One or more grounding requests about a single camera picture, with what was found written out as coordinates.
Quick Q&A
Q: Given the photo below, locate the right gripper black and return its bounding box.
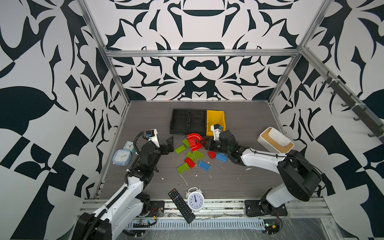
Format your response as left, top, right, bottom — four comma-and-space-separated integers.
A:
199, 136, 232, 156

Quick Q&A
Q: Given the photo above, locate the red arch lego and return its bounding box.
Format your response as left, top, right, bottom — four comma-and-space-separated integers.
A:
187, 133, 203, 152

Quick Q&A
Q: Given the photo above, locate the blue lego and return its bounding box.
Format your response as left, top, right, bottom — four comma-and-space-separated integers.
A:
216, 153, 228, 162
198, 161, 211, 171

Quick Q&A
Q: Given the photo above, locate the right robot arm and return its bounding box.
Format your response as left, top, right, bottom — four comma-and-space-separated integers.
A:
199, 131, 323, 217

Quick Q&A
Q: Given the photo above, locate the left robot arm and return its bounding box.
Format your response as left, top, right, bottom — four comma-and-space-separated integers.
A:
72, 131, 175, 240

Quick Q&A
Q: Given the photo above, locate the green lego upper left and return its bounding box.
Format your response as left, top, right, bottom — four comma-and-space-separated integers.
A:
175, 145, 186, 154

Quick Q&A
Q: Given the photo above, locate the green lego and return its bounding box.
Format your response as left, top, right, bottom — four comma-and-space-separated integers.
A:
186, 152, 198, 162
175, 145, 186, 154
193, 151, 204, 159
177, 163, 190, 175
182, 139, 190, 148

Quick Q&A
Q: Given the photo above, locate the red lego upright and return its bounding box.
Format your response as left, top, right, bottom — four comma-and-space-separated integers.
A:
208, 151, 217, 160

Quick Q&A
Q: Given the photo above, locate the green lego top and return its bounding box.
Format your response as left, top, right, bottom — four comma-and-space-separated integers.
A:
182, 139, 190, 148

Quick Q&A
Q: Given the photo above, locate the black bin left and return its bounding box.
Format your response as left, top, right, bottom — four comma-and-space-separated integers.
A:
170, 109, 191, 135

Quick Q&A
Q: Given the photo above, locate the black bin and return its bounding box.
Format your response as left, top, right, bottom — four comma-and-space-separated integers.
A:
189, 110, 207, 136
170, 109, 191, 135

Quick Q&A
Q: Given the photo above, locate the yellow bin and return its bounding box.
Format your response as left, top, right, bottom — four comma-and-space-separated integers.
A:
206, 110, 226, 137

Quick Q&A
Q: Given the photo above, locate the black bin middle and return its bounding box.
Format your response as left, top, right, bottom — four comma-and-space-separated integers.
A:
189, 110, 207, 136

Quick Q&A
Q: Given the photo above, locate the red lego lower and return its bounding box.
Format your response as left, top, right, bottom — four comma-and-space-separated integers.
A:
184, 158, 196, 169

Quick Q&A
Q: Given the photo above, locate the green lego bottom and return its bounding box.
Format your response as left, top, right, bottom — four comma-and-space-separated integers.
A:
177, 163, 190, 175

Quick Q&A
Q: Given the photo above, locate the small green alarm clock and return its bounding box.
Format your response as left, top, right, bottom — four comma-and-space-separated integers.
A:
123, 141, 136, 154

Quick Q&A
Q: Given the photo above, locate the blue square alarm clock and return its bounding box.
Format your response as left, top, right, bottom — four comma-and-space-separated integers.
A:
113, 150, 132, 166

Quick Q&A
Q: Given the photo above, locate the white twin-bell alarm clock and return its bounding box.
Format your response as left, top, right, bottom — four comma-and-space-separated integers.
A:
186, 187, 205, 213

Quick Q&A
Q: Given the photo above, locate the white tissue box wooden lid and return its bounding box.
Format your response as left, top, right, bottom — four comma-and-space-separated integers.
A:
257, 127, 295, 154

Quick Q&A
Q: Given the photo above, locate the black remote control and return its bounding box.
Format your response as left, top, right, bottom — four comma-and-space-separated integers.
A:
168, 189, 196, 224

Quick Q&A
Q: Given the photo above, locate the small circuit board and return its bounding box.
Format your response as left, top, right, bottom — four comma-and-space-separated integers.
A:
263, 221, 283, 236

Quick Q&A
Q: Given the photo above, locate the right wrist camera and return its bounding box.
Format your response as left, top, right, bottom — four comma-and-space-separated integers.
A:
211, 124, 224, 141

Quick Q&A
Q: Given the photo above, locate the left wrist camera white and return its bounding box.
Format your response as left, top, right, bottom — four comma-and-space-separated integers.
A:
145, 129, 160, 148

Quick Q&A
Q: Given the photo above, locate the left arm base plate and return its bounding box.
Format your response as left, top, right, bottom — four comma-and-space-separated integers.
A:
140, 201, 165, 218

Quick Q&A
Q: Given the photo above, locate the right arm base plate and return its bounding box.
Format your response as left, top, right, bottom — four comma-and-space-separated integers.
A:
244, 200, 288, 217

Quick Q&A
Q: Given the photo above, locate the white cable duct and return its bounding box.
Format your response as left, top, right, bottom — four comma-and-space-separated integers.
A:
126, 219, 265, 231

